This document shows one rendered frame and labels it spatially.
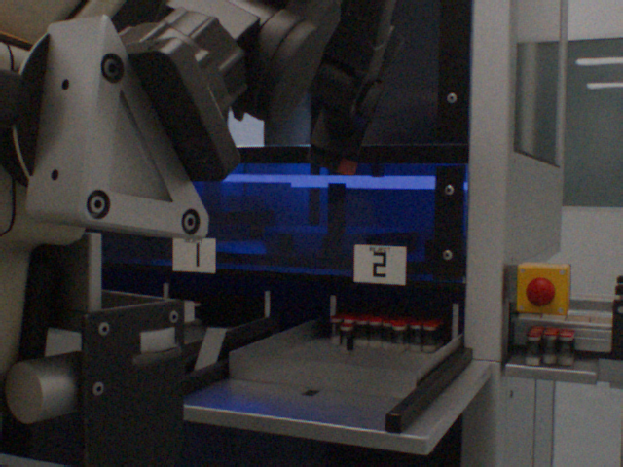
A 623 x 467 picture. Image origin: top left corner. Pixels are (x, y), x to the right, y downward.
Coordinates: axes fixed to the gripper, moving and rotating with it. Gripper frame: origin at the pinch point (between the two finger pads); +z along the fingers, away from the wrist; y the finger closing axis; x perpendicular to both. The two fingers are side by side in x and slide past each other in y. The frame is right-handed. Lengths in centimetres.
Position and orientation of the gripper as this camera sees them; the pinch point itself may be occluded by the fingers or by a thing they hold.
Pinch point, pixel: (347, 129)
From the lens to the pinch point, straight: 113.4
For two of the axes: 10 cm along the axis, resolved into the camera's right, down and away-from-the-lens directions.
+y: -3.2, 9.4, -0.6
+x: 9.4, 3.2, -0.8
